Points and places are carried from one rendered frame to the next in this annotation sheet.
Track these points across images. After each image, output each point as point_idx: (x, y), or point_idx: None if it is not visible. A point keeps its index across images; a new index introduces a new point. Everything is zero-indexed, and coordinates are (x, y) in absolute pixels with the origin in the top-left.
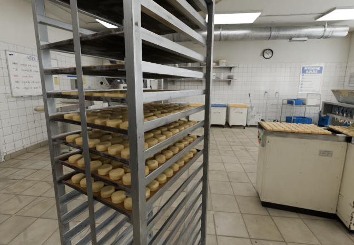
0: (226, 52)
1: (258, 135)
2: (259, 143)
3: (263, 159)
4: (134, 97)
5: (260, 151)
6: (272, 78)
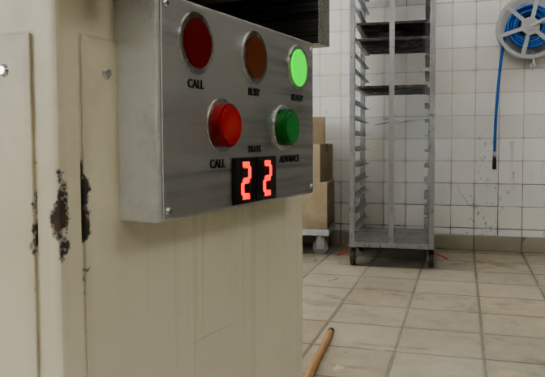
0: None
1: (229, 104)
2: (107, 305)
3: (285, 341)
4: None
5: (194, 363)
6: None
